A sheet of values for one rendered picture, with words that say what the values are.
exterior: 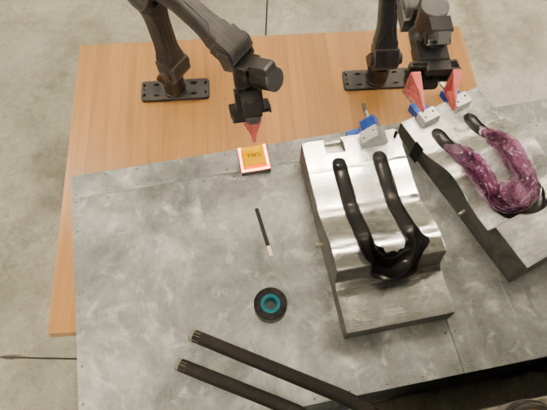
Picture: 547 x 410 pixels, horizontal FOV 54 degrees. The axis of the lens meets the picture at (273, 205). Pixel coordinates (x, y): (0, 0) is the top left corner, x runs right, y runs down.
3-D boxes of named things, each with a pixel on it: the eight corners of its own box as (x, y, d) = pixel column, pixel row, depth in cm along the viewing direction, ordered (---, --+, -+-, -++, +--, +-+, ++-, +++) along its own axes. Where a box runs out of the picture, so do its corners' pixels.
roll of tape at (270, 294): (269, 330, 129) (269, 327, 126) (247, 305, 132) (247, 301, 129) (293, 308, 132) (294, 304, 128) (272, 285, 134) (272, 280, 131)
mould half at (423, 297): (299, 160, 150) (302, 133, 138) (390, 146, 152) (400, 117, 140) (343, 338, 128) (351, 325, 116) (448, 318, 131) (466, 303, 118)
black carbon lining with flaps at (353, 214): (328, 163, 141) (331, 143, 133) (387, 153, 143) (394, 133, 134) (362, 289, 127) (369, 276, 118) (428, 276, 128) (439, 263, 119)
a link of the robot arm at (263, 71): (291, 76, 127) (273, 33, 119) (269, 100, 124) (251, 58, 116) (255, 68, 134) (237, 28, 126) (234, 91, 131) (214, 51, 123)
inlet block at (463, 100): (425, 85, 158) (430, 73, 153) (439, 79, 159) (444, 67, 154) (452, 118, 153) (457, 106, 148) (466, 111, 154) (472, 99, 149)
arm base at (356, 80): (417, 70, 154) (413, 51, 157) (347, 74, 153) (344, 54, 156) (410, 88, 161) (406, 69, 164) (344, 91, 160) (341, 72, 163)
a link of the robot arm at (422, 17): (461, 15, 107) (449, -30, 112) (418, 17, 107) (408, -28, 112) (444, 53, 118) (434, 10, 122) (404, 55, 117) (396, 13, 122)
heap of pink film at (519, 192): (435, 148, 145) (444, 133, 138) (488, 123, 148) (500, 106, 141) (496, 227, 135) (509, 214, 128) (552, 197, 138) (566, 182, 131)
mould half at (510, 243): (396, 133, 154) (404, 111, 144) (470, 98, 159) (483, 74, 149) (508, 282, 135) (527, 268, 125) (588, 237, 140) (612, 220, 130)
